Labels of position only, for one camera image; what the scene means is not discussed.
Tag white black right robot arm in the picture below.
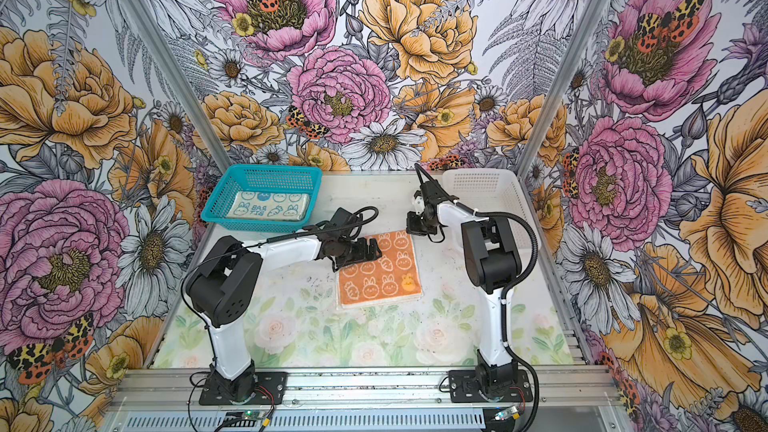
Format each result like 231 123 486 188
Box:
406 179 523 398

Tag aluminium front rail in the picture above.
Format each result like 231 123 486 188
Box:
101 365 632 431

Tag aluminium corner post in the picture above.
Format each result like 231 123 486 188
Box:
119 0 232 173
515 0 610 179

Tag aluminium corner post right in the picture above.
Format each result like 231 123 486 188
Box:
515 0 610 179

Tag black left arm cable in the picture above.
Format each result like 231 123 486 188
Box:
179 205 380 432

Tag aluminium corner post left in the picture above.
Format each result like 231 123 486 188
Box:
119 0 232 173

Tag white plastic laundry basket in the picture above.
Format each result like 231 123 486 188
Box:
441 168 542 245

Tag teal plastic basket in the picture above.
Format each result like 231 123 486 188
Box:
201 164 323 233

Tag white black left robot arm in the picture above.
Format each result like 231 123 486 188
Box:
183 206 382 404

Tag cream towel blue swirls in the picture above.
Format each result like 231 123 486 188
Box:
226 191 310 222

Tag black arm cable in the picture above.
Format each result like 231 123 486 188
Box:
179 205 380 432
413 163 541 432

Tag orange and white towel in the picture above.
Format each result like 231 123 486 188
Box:
338 230 423 308

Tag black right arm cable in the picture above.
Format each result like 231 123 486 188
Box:
413 163 541 432

